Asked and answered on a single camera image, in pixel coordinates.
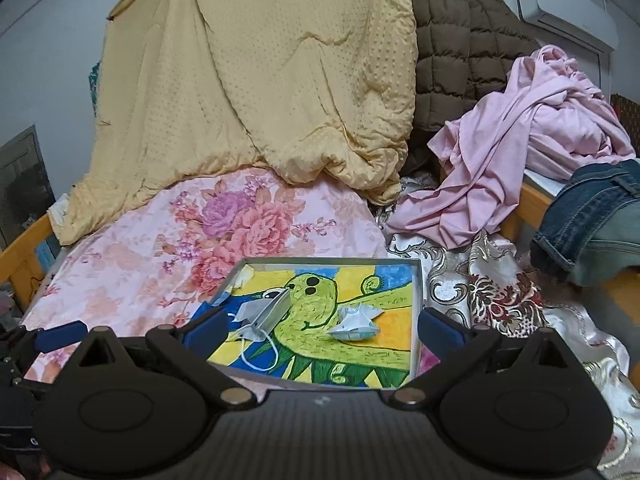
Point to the grey face mask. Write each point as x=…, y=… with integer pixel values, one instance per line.
x=262, y=317

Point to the blue jeans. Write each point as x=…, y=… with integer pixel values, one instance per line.
x=585, y=220

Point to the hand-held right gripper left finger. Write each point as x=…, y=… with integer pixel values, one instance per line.
x=206, y=334

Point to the wooden bed rail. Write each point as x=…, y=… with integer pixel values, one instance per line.
x=530, y=210
x=25, y=255

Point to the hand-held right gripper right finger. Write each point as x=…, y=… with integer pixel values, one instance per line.
x=441, y=334

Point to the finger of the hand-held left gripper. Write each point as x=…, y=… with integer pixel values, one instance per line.
x=60, y=337

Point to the white air conditioner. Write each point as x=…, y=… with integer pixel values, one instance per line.
x=565, y=10

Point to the yellow quilt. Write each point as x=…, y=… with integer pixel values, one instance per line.
x=250, y=85

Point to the red patterned box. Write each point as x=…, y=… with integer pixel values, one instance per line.
x=627, y=125

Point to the grey box with painted bottom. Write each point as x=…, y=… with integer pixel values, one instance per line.
x=350, y=360

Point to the brown puffer jacket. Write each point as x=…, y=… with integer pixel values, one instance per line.
x=450, y=35

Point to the brocade patterned cloth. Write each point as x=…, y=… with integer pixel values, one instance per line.
x=500, y=300

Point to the pink floral bed sheet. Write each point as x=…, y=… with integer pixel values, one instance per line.
x=150, y=270

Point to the pink garment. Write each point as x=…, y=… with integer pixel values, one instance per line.
x=500, y=160

